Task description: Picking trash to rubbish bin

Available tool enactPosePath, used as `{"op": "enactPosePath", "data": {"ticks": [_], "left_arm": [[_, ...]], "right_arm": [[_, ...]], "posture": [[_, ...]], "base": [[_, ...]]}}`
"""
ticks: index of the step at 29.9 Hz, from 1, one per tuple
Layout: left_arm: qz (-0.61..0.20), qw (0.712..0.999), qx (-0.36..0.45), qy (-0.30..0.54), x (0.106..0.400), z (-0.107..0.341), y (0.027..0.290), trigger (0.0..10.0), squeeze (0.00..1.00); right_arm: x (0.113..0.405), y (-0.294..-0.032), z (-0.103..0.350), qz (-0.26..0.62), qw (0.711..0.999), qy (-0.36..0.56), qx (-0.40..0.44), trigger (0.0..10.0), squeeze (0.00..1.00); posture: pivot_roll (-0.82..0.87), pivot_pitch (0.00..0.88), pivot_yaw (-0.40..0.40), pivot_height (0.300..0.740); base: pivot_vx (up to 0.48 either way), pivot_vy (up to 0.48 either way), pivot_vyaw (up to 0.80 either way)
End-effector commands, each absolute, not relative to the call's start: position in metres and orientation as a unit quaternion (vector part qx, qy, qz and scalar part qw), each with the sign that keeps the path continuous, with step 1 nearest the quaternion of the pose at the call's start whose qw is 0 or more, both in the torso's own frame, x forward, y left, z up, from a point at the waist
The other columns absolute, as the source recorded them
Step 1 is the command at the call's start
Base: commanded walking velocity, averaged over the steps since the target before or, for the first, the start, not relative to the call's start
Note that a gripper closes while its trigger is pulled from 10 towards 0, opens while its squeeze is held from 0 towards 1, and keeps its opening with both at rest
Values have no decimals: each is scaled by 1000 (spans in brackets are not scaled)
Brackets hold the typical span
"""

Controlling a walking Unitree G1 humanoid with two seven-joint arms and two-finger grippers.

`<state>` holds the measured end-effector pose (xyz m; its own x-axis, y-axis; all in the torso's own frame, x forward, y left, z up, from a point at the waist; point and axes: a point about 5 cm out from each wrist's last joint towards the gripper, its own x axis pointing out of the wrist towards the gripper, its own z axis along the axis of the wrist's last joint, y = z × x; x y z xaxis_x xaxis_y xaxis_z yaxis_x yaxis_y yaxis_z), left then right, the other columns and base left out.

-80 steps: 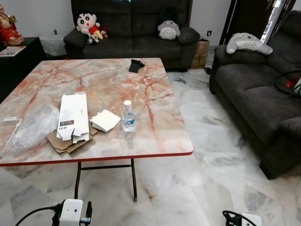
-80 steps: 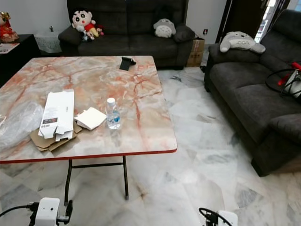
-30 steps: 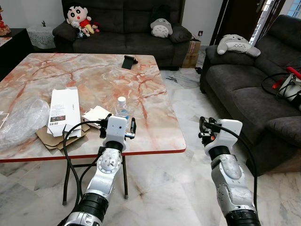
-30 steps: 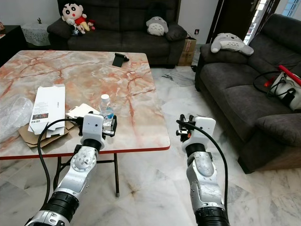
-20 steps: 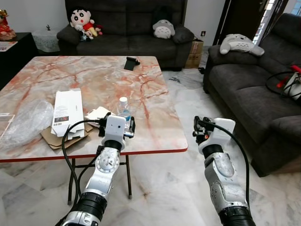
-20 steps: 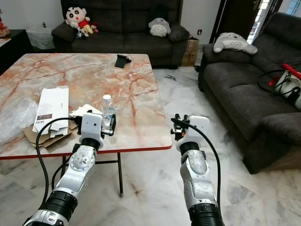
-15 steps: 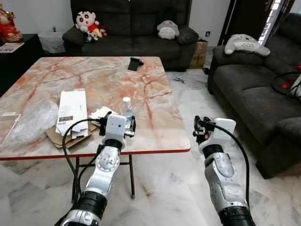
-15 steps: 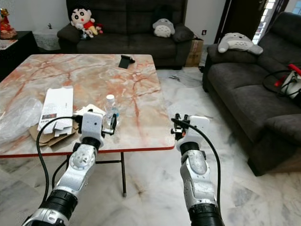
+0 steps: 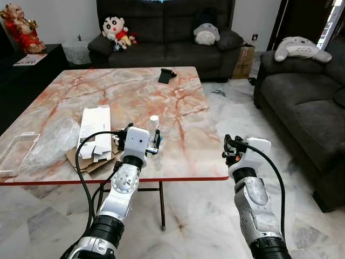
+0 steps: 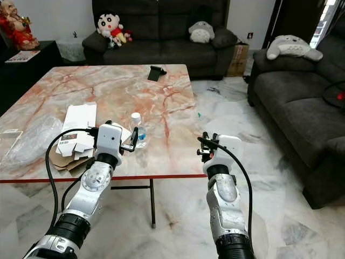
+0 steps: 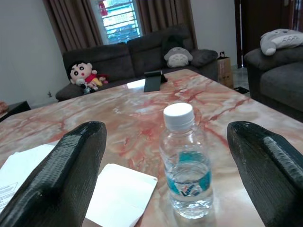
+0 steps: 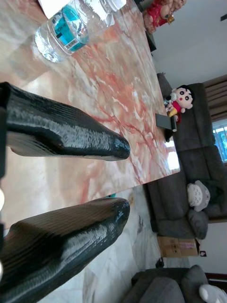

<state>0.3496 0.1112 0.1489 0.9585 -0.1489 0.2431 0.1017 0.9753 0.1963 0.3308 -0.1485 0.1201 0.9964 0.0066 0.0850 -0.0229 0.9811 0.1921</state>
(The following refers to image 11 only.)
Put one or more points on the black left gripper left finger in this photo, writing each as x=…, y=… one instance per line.
x=54, y=175

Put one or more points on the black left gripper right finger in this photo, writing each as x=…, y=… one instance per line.
x=267, y=175

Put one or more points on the small white cardboard box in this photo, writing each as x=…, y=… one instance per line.
x=120, y=196

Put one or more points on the long white printed carton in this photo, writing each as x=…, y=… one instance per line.
x=21, y=165

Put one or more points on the black TV console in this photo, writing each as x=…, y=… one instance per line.
x=14, y=110

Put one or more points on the clear plastic water bottle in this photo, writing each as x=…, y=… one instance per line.
x=187, y=170

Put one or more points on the small black floor item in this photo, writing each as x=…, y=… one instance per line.
x=242, y=89

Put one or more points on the small grey plush toy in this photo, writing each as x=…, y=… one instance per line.
x=88, y=88

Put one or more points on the dark grey armchair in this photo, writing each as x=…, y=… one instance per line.
x=277, y=80

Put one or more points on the Shin-chan plush doll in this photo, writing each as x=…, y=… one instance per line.
x=79, y=72

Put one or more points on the small red plush doll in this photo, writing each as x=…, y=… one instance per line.
x=103, y=79

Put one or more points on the brown cardboard box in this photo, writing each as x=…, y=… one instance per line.
x=226, y=73

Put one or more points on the black phone stand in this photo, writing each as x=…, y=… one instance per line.
x=152, y=81

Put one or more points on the grey Totoro plush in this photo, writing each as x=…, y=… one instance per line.
x=281, y=40
x=177, y=58

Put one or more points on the dark grey fabric sofa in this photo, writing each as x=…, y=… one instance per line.
x=132, y=56

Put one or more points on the dark wooden door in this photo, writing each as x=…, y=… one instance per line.
x=258, y=23

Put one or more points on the brown curtain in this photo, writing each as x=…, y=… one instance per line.
x=165, y=14
x=73, y=23

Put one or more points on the dark green cushion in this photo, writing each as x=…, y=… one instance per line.
x=171, y=41

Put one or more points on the window with white grille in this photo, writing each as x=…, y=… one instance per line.
x=119, y=20

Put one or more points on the small dark wall plug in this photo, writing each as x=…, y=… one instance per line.
x=49, y=94

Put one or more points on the wall socket with plug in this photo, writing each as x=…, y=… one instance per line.
x=221, y=54

